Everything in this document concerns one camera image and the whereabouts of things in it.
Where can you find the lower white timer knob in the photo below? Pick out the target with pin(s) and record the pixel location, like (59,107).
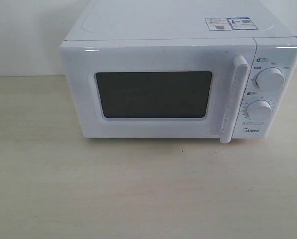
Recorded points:
(259,110)

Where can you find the white microwave door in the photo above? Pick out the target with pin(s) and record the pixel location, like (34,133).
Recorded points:
(158,88)

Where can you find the white microwave oven body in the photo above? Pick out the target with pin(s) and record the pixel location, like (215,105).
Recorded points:
(185,20)

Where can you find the white and blue label sticker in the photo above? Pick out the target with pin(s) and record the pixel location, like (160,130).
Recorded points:
(230,24)

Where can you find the upper white control knob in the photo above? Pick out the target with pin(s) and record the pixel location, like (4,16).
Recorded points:
(270,79)

